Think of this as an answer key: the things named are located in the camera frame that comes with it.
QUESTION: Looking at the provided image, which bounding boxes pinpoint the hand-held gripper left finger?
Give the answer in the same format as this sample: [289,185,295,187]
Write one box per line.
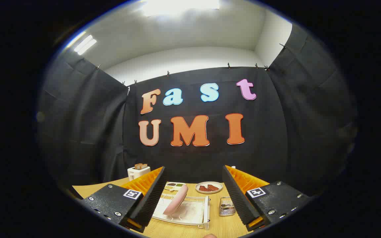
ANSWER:
[81,166,169,234]

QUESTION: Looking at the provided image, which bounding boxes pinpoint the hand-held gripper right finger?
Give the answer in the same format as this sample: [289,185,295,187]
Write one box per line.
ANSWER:
[222,165,311,232]

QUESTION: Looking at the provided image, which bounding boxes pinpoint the small metal wire basket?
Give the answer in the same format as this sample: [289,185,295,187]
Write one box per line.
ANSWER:
[219,197,236,217]

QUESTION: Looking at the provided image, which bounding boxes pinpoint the pink plate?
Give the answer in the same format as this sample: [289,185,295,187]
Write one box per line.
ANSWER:
[163,184,189,216]

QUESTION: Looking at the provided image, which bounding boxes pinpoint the white wire dish rack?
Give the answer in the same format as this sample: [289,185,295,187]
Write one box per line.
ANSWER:
[151,193,210,230]

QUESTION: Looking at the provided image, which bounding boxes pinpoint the white sectioned condiment dish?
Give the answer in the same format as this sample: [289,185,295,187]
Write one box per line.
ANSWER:
[164,182,186,191]

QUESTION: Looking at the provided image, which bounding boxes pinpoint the white plate with meat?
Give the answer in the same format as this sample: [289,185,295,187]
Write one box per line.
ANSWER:
[195,181,224,194]

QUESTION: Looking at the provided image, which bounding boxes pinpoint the white toaster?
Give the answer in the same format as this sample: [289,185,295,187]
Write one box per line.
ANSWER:
[127,165,151,181]

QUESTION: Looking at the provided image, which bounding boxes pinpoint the black backdrop cloth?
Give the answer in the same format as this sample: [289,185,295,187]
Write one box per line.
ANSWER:
[37,23,358,199]

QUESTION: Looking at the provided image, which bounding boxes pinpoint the row of small black clips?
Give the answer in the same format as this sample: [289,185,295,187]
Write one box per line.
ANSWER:
[96,43,287,86]

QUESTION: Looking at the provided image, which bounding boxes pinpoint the small ceiling light bars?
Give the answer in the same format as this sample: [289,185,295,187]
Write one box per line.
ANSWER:
[74,35,97,56]

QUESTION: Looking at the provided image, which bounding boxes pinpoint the large ceiling light panel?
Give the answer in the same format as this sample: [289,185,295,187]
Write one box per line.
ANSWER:
[141,0,221,17]

